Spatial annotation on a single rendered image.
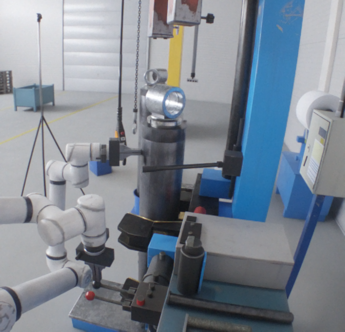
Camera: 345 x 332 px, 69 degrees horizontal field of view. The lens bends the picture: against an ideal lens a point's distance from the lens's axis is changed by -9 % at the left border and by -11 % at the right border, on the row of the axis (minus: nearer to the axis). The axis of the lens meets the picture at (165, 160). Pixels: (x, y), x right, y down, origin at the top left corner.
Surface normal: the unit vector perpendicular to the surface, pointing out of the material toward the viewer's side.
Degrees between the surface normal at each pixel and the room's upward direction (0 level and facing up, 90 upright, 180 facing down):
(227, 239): 0
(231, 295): 0
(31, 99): 90
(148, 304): 0
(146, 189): 90
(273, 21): 90
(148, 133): 90
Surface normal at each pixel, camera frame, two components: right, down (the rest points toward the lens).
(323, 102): -0.20, 0.34
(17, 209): 0.80, -0.16
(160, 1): 0.24, 0.37
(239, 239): 0.06, -0.93
